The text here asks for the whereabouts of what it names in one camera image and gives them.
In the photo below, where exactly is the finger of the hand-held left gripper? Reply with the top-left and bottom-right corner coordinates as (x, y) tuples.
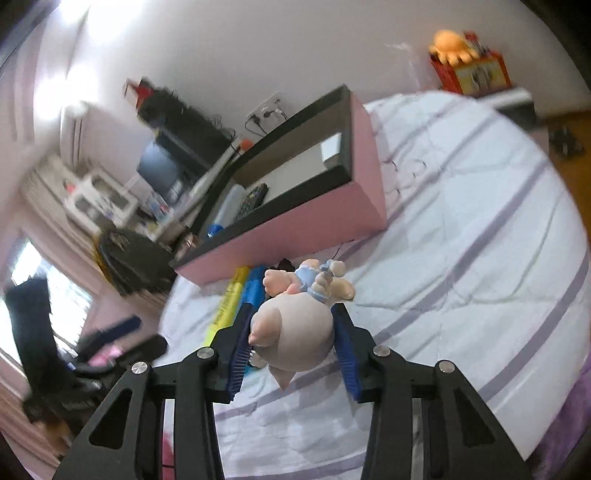
(116, 334), (170, 366)
(98, 315), (142, 343)

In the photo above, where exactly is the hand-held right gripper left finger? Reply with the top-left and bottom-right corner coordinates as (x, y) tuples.
(53, 302), (257, 480)

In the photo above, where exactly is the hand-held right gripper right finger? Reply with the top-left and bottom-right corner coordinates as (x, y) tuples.
(332, 305), (526, 480)

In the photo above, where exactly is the pink pig figurine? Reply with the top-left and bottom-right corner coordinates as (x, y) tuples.
(248, 258), (356, 391)

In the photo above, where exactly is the pink storage box black rim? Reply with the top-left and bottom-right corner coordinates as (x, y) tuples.
(168, 84), (388, 285)

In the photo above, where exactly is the white bottle blue cap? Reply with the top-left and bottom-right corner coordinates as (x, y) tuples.
(206, 185), (246, 240)

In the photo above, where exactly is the black remote control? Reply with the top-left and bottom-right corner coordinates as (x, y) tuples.
(233, 183), (270, 223)

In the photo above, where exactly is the yellow highlighter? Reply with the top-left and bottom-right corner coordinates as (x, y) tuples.
(203, 265), (253, 348)

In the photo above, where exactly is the blue highlighter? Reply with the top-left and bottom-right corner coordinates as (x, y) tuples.
(233, 268), (269, 325)

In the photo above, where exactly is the white glass-door cabinet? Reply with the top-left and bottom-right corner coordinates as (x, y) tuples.
(62, 166), (140, 232)

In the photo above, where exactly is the white desk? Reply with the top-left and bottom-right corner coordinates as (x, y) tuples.
(157, 148), (241, 241)

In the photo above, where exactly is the black computer monitor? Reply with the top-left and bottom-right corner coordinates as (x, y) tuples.
(137, 138), (184, 200)

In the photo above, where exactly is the large black speaker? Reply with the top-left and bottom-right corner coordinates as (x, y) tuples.
(154, 108), (232, 168)

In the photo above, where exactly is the purple floral blanket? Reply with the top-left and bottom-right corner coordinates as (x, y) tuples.
(521, 382), (591, 480)

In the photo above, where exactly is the small black speaker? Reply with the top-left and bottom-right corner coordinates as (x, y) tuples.
(139, 90), (186, 123)

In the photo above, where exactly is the red and white box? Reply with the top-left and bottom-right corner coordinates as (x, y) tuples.
(123, 77), (153, 110)

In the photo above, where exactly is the clear plastic bag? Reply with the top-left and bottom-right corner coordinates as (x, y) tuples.
(385, 41), (421, 94)

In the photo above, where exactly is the white and black low cabinet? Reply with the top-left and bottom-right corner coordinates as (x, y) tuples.
(475, 87), (537, 130)

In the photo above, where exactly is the black bathroom scale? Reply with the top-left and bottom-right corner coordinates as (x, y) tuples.
(549, 126), (583, 158)

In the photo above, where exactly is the red tin box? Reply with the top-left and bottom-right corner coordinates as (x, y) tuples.
(429, 48), (513, 96)

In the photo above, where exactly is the orange octopus plush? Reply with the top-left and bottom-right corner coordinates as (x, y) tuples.
(428, 30), (470, 64)

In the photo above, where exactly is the thin black cable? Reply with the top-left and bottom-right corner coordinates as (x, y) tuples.
(330, 157), (428, 260)

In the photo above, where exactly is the white wall outlet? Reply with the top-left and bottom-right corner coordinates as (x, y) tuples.
(246, 92), (284, 122)

